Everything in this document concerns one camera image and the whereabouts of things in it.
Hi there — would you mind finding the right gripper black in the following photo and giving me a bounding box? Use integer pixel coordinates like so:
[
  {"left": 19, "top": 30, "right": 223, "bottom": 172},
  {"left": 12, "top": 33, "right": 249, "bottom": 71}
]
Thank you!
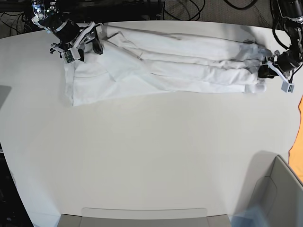
[{"left": 50, "top": 20, "right": 103, "bottom": 62}]

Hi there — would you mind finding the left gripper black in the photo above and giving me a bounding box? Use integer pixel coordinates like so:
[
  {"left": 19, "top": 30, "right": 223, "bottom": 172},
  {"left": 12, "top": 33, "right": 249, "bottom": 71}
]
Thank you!
[{"left": 258, "top": 50, "right": 303, "bottom": 83}]

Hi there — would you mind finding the white T-shirt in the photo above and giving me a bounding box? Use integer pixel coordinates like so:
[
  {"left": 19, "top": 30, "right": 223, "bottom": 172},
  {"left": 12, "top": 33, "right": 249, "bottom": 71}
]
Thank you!
[{"left": 64, "top": 26, "right": 271, "bottom": 106}]

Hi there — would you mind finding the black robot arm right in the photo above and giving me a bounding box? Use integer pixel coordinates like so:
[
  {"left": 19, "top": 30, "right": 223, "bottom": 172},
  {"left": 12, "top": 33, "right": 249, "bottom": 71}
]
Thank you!
[{"left": 31, "top": 0, "right": 103, "bottom": 64}]

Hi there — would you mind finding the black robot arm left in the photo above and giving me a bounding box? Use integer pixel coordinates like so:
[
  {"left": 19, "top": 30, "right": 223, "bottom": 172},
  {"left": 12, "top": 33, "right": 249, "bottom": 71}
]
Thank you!
[{"left": 258, "top": 0, "right": 303, "bottom": 83}]

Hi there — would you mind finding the orange cloth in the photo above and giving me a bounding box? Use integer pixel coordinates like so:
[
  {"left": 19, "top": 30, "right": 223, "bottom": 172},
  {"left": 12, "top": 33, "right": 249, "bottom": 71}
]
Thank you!
[{"left": 288, "top": 98, "right": 303, "bottom": 182}]

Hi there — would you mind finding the grey cardboard box right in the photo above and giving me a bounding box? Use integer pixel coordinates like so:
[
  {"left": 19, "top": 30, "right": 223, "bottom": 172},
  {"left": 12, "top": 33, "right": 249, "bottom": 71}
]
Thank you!
[{"left": 250, "top": 156, "right": 303, "bottom": 227}]

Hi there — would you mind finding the grey cardboard box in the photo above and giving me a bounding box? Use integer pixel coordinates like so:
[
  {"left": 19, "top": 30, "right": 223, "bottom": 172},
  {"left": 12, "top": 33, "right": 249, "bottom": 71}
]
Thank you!
[
  {"left": 58, "top": 208, "right": 231, "bottom": 227},
  {"left": 250, "top": 156, "right": 303, "bottom": 227}
]

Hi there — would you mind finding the blue translucent object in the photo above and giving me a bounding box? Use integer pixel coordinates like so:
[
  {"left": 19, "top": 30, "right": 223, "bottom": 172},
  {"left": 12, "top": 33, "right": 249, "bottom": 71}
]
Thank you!
[{"left": 230, "top": 206, "right": 268, "bottom": 227}]

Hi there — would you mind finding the grey cardboard box front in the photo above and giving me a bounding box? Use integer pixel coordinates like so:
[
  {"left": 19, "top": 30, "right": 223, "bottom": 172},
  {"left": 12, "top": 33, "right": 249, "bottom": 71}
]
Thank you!
[{"left": 58, "top": 208, "right": 231, "bottom": 227}]

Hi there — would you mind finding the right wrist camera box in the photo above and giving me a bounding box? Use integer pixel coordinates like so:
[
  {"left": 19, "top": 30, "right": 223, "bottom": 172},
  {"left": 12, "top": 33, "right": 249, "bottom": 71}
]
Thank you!
[{"left": 61, "top": 48, "right": 80, "bottom": 64}]

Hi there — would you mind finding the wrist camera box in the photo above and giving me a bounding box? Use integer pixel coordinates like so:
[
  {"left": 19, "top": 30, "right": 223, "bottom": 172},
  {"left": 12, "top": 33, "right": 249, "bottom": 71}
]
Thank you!
[
  {"left": 281, "top": 81, "right": 294, "bottom": 93},
  {"left": 61, "top": 48, "right": 80, "bottom": 64}
]

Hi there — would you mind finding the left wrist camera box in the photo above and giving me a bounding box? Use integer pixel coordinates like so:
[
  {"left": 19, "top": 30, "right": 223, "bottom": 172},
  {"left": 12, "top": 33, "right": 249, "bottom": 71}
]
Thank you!
[{"left": 281, "top": 81, "right": 294, "bottom": 93}]

